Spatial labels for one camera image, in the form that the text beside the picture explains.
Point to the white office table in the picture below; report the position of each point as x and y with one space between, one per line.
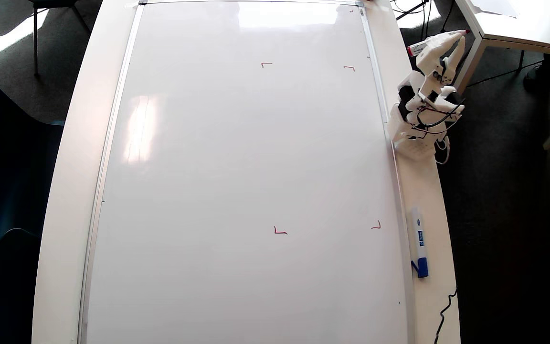
533 24

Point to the red whiteboard marker pen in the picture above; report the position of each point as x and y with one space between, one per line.
418 48

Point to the white honeycomb robot base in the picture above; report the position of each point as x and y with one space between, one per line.
416 149

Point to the large white whiteboard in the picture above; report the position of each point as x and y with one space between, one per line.
232 167

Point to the blue capped whiteboard marker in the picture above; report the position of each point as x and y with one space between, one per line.
419 239

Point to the dark blue chair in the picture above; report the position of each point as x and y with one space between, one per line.
7 167
7 296

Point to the black metal chair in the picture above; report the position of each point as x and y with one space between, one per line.
50 2

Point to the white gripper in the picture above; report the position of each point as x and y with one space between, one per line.
434 61

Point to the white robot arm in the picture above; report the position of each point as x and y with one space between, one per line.
413 102

